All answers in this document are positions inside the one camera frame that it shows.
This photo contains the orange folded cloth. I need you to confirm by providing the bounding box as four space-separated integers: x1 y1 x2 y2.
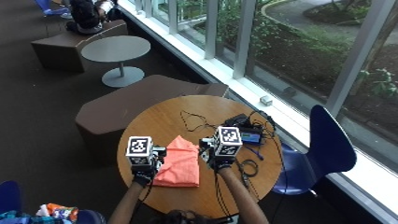
151 134 200 189

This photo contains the dark blue plastic chair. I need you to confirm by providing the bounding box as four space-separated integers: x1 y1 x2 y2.
0 180 23 217
271 104 358 196

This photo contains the teal patterned cloth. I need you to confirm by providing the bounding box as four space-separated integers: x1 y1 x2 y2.
0 210 47 224

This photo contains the white marker cube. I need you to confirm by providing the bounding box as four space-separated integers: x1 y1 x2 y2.
123 135 155 166
211 125 243 158

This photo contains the blue pen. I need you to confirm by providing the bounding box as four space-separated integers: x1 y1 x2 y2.
243 145 266 161

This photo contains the black device with lit screen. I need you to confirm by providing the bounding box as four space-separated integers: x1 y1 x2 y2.
238 126 264 147

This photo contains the thin black cable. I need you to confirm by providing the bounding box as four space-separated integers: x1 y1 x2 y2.
179 109 218 133

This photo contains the small white box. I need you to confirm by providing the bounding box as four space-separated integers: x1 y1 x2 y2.
258 95 274 107

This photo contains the black box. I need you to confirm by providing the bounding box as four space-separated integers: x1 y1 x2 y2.
222 113 251 129

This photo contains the coiled black cable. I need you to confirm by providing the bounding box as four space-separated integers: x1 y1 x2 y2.
238 159 260 179

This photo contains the colourful snack packet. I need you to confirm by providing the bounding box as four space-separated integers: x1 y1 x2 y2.
34 203 79 222

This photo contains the person's left hand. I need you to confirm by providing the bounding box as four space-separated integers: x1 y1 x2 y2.
130 163 161 189

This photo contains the brown angular bench seat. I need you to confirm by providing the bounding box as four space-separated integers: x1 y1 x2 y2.
74 74 230 166
29 19 129 75

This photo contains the small dark box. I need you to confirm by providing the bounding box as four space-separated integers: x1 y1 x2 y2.
280 86 298 98

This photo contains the black cable bundle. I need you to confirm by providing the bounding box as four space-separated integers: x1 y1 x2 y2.
247 109 288 142

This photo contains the grey round pedestal table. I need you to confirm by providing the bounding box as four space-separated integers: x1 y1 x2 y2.
79 35 151 89

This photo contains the person's right hand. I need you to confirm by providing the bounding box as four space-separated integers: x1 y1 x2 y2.
198 138 238 173

